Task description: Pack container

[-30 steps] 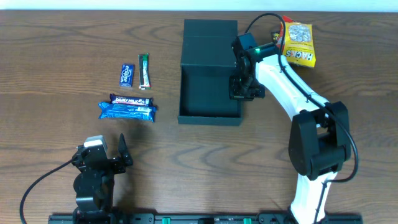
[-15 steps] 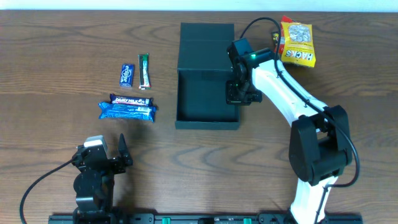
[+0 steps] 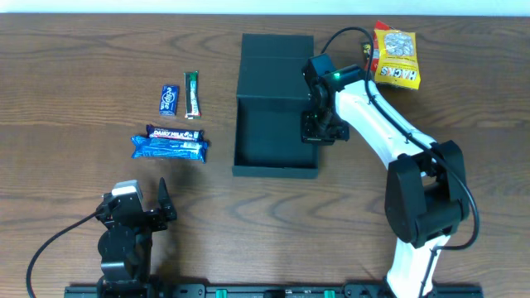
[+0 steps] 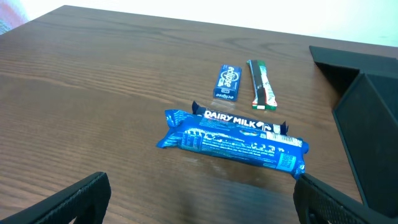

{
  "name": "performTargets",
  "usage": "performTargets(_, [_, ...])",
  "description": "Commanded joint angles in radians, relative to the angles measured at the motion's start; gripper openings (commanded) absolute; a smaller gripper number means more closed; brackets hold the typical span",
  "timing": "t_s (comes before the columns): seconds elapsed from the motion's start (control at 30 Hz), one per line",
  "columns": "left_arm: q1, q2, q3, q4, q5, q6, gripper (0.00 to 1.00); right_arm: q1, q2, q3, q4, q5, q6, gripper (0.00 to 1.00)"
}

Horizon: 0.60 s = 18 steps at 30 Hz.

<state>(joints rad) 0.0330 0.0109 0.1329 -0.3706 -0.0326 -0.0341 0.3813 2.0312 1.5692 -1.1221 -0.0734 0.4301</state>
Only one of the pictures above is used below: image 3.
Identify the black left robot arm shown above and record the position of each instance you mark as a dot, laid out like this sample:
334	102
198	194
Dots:
126	245

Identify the purple Dairy Milk bar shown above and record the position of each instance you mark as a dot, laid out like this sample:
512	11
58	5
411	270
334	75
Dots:
174	133

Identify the yellow Hacks candy bag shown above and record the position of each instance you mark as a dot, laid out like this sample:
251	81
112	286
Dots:
397	61

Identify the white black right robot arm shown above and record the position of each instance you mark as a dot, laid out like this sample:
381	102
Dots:
426	196

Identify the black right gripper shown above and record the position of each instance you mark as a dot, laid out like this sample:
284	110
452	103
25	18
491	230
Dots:
321	135

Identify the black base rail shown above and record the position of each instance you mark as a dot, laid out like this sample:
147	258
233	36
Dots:
351	290

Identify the red candy bag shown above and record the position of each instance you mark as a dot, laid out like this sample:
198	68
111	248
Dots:
382	27

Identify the blue Eclipse mint box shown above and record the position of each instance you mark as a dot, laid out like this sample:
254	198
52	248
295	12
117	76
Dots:
168	100

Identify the blue cookie pack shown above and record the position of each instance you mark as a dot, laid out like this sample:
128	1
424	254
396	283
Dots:
169	149

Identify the green white candy stick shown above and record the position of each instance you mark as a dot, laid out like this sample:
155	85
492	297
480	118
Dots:
191	95

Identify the black open box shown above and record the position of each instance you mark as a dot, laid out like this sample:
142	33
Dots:
271	97

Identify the black Haribo gummy bag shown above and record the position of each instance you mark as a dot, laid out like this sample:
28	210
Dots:
366	49

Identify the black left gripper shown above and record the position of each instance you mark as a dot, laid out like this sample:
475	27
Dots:
160	222

